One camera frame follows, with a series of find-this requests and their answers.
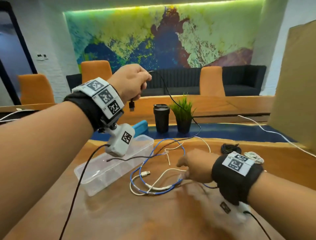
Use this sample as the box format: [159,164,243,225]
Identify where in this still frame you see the person's left hand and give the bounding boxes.
[107,64,152,103]

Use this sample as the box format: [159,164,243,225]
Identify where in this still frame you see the person's right hand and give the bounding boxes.
[176,149,218,184]

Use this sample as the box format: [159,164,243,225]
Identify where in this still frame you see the thin beige cable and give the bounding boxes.
[129,136,212,196]

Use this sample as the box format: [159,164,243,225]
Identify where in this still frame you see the black braided cable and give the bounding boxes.
[220,143,242,155]

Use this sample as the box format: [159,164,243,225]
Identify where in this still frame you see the thin black cable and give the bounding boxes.
[106,70,202,163]

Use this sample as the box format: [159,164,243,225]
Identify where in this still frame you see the blue network cable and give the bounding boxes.
[129,138,218,196]

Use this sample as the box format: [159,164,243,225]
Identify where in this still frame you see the thick white cable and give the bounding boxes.
[244,151,265,165]

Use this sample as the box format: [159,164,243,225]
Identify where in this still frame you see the long white charging cable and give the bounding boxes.
[237,115,316,158]

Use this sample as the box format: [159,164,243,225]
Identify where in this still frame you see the clear plastic container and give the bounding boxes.
[74,135,155,197]

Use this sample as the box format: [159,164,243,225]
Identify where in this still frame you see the person's left forearm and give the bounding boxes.
[0,101,95,240]

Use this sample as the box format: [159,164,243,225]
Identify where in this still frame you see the orange chair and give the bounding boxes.
[17,74,55,105]
[199,66,226,97]
[81,60,113,83]

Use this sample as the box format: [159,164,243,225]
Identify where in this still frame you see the teal cylindrical speaker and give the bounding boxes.
[132,120,148,138]

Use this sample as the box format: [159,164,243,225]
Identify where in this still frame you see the black travel mug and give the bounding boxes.
[153,104,171,134]

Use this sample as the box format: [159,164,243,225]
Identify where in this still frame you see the black left wristband with markers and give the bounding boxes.
[64,77,125,132]

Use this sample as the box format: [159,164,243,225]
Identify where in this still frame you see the green potted plant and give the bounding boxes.
[170,95,197,134]

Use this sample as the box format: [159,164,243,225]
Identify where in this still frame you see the black sofa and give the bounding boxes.
[66,65,267,97]

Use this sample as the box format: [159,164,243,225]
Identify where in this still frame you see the dark framed glass door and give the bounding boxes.
[0,1,38,105]

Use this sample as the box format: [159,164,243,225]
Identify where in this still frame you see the colourful abstract wall painting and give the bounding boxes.
[64,0,263,72]

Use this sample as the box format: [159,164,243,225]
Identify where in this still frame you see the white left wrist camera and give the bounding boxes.
[98,123,136,158]

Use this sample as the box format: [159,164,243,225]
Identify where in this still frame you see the black right camera cord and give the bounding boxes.
[243,210,272,240]

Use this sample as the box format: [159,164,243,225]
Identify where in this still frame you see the black camera cord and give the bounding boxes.
[59,144,110,240]
[243,210,272,240]

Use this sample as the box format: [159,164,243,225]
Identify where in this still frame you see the black left camera cord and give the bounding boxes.
[59,144,110,240]

